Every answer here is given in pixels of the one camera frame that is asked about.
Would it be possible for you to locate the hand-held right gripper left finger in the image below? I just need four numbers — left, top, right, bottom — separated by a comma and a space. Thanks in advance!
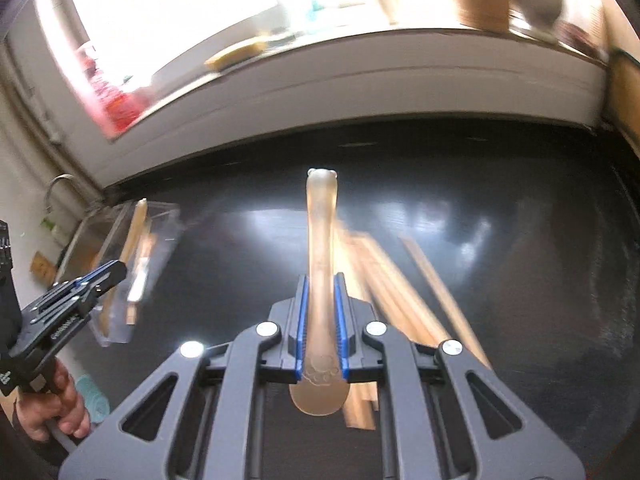
57, 274, 310, 480

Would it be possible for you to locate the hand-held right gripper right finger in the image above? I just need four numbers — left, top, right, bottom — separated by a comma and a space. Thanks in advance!
334, 273, 587, 480

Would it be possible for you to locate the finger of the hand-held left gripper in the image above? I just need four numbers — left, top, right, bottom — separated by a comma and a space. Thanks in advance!
22, 259, 129, 324

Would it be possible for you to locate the clear plastic container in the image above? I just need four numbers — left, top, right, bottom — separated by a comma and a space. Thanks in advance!
90, 199, 182, 348

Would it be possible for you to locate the translucent plastic spoon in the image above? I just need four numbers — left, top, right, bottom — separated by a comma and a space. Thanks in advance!
289, 166, 351, 418

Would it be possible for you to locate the person's left forearm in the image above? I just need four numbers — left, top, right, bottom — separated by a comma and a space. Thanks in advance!
0, 399, 51, 480

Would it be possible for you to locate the person's left hand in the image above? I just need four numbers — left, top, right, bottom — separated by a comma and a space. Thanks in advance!
16, 359, 94, 442

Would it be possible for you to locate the metal sink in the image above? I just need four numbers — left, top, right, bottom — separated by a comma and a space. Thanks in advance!
54, 204, 125, 282

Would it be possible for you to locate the teal cloth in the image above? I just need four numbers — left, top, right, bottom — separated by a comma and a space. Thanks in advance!
74, 374, 110, 422

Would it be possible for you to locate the metal faucet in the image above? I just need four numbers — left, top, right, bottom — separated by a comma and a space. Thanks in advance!
46, 173, 97, 213

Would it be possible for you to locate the red packet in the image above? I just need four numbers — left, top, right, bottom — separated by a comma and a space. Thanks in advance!
81, 44, 152, 137

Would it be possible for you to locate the yellow sponge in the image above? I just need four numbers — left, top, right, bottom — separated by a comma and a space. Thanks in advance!
204, 35, 269, 73

